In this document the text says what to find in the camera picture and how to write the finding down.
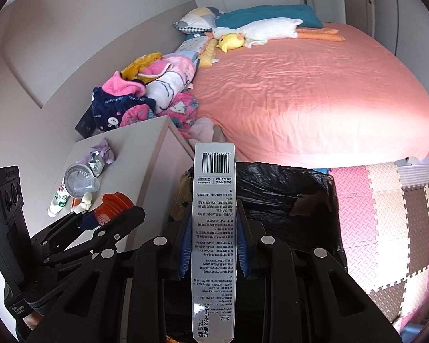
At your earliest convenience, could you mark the pink white printed blanket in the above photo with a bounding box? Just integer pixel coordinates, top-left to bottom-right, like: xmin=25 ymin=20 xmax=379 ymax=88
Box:
xmin=143 ymin=54 xmax=197 ymax=115

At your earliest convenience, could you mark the navy hooded garment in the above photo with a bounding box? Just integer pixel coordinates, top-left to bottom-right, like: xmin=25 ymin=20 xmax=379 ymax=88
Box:
xmin=91 ymin=71 xmax=158 ymax=131

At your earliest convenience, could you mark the white goose plush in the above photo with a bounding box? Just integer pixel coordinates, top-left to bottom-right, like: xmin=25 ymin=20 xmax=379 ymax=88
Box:
xmin=205 ymin=18 xmax=345 ymax=49

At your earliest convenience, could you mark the person's left hand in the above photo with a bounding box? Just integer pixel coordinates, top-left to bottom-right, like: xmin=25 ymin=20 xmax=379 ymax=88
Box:
xmin=23 ymin=312 xmax=45 ymax=331

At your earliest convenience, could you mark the white green toothpaste tube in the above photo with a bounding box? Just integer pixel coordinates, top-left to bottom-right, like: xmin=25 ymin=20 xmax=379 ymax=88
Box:
xmin=47 ymin=182 xmax=72 ymax=218

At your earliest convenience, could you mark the orange ribbed plastic cup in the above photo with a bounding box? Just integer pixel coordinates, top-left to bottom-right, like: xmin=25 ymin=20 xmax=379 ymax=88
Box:
xmin=93 ymin=192 xmax=134 ymax=226

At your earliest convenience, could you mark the beige nightstand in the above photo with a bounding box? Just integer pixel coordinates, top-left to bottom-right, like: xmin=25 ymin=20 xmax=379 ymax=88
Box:
xmin=46 ymin=116 xmax=195 ymax=254

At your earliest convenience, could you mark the purple plastic wrapper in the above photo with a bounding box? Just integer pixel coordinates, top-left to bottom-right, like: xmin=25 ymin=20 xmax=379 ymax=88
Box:
xmin=89 ymin=139 xmax=117 ymax=165

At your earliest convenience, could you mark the silver foil wrapper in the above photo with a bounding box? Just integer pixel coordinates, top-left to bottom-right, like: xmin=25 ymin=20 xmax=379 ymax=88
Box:
xmin=77 ymin=152 xmax=106 ymax=177

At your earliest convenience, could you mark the clear plastic cup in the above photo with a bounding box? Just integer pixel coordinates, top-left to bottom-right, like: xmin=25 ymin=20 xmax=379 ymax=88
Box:
xmin=63 ymin=163 xmax=101 ymax=199

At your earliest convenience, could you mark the bed with pink sheet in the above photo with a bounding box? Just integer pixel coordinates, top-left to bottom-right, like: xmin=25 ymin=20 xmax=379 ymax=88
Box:
xmin=191 ymin=21 xmax=429 ymax=170

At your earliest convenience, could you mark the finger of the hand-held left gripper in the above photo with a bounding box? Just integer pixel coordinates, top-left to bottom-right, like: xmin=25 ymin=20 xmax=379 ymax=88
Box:
xmin=39 ymin=205 xmax=146 ymax=269
xmin=30 ymin=210 xmax=102 ymax=258

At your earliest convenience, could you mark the yellow duck plush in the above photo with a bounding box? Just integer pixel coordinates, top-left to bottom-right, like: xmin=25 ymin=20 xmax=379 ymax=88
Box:
xmin=216 ymin=33 xmax=245 ymax=52

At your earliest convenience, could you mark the pink floral quilt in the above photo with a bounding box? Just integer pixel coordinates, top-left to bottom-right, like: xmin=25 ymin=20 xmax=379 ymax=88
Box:
xmin=120 ymin=93 xmax=200 ymax=140

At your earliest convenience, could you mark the teal pillow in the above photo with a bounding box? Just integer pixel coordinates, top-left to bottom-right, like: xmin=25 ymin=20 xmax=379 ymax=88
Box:
xmin=214 ymin=5 xmax=324 ymax=31

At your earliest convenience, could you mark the patchwork pillow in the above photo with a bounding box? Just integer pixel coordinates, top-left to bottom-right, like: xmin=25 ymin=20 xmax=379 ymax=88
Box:
xmin=173 ymin=6 xmax=225 ymax=33

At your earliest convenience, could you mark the foam puzzle floor mat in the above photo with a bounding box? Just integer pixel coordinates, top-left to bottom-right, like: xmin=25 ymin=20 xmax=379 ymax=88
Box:
xmin=329 ymin=162 xmax=429 ymax=333

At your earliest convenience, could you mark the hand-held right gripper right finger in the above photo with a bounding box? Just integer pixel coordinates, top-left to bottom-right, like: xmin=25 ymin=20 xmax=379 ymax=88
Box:
xmin=236 ymin=218 xmax=403 ymax=343

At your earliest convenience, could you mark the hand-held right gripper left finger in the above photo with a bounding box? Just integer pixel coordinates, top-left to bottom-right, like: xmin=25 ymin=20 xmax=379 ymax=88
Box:
xmin=23 ymin=218 xmax=196 ymax=343

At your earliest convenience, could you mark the black wall socket panel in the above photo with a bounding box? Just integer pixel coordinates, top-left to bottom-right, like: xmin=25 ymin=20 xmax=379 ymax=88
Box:
xmin=74 ymin=103 xmax=97 ymax=138

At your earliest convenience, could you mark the yellow dotted cushion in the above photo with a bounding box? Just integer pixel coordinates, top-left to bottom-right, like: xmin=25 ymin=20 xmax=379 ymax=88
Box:
xmin=199 ymin=39 xmax=220 ymax=68

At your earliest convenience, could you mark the pile of colourful clothes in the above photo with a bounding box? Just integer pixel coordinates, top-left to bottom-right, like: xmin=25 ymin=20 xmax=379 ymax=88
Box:
xmin=39 ymin=7 xmax=197 ymax=143

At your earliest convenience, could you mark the white wardrobe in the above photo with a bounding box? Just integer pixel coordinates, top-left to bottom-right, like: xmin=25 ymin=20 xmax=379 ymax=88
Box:
xmin=295 ymin=0 xmax=429 ymax=97

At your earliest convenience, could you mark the long grey printed box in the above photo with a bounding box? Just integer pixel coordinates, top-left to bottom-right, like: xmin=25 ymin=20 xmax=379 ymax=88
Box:
xmin=191 ymin=143 xmax=241 ymax=343

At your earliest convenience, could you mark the white plush cloth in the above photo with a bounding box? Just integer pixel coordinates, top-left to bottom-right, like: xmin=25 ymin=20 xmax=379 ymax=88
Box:
xmin=189 ymin=118 xmax=215 ymax=143

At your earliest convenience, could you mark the trash bin with black bag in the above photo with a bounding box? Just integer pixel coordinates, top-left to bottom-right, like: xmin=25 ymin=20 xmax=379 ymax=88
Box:
xmin=168 ymin=162 xmax=349 ymax=283

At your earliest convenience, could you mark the small white plastic cap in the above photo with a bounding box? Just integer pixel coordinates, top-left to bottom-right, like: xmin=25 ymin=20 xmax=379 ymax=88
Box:
xmin=75 ymin=192 xmax=94 ymax=212

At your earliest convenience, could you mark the yellow garment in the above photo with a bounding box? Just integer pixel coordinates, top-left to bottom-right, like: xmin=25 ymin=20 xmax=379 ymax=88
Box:
xmin=120 ymin=53 xmax=163 ymax=81

